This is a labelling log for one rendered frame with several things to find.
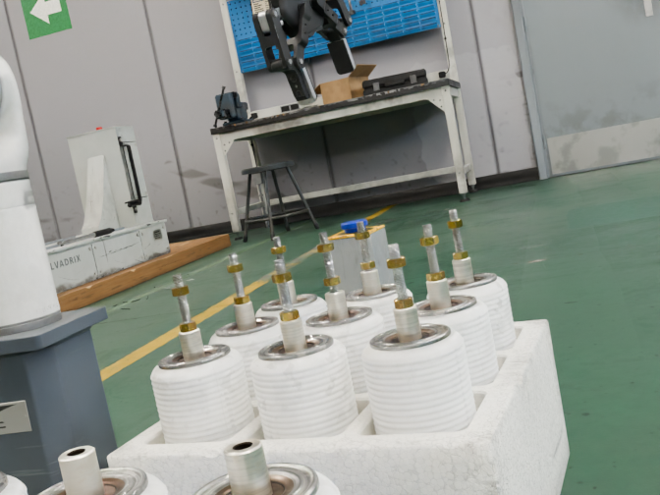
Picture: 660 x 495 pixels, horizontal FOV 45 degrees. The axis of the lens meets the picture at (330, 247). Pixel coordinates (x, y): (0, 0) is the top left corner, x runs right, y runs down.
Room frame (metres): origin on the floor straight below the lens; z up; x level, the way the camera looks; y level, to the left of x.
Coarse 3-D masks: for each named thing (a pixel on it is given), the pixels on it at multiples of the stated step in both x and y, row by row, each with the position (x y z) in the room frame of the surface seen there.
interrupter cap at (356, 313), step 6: (348, 306) 0.91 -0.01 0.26; (354, 306) 0.90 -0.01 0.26; (360, 306) 0.90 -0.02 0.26; (366, 306) 0.89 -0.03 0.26; (324, 312) 0.90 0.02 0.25; (354, 312) 0.88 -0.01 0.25; (360, 312) 0.86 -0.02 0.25; (366, 312) 0.86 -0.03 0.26; (312, 318) 0.89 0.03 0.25; (318, 318) 0.88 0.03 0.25; (324, 318) 0.88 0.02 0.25; (348, 318) 0.85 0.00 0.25; (354, 318) 0.84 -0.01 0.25; (360, 318) 0.84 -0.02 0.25; (306, 324) 0.87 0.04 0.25; (312, 324) 0.85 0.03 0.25; (318, 324) 0.85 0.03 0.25; (324, 324) 0.84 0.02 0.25; (330, 324) 0.84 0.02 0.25; (336, 324) 0.84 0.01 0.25; (342, 324) 0.84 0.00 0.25
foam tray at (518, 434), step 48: (528, 336) 0.91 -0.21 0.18; (528, 384) 0.80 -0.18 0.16; (144, 432) 0.82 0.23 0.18; (240, 432) 0.76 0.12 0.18; (480, 432) 0.64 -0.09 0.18; (528, 432) 0.76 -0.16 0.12; (192, 480) 0.73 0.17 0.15; (336, 480) 0.68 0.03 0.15; (384, 480) 0.66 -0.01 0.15; (432, 480) 0.64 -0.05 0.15; (480, 480) 0.62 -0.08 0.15; (528, 480) 0.73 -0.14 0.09
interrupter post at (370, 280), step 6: (372, 270) 0.98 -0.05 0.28; (366, 276) 0.97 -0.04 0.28; (372, 276) 0.97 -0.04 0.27; (378, 276) 0.98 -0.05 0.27; (366, 282) 0.97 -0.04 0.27; (372, 282) 0.97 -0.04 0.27; (378, 282) 0.98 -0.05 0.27; (366, 288) 0.97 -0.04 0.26; (372, 288) 0.97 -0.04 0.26; (378, 288) 0.98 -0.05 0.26; (366, 294) 0.98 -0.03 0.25; (372, 294) 0.97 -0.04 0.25
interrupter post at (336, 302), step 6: (330, 294) 0.87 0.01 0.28; (336, 294) 0.86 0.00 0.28; (342, 294) 0.87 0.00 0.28; (330, 300) 0.87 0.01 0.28; (336, 300) 0.86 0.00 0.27; (342, 300) 0.87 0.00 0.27; (330, 306) 0.87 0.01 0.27; (336, 306) 0.86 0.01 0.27; (342, 306) 0.87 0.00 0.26; (330, 312) 0.87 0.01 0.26; (336, 312) 0.86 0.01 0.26; (342, 312) 0.86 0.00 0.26; (348, 312) 0.87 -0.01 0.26; (330, 318) 0.87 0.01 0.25; (336, 318) 0.86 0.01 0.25; (342, 318) 0.86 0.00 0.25
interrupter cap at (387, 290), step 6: (384, 288) 1.00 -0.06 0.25; (390, 288) 0.99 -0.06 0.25; (348, 294) 1.00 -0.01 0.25; (354, 294) 0.99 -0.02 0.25; (360, 294) 0.99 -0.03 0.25; (378, 294) 0.96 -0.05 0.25; (384, 294) 0.95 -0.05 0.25; (390, 294) 0.95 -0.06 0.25; (348, 300) 0.96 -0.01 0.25; (354, 300) 0.96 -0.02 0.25; (360, 300) 0.95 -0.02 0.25; (366, 300) 0.95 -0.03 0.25
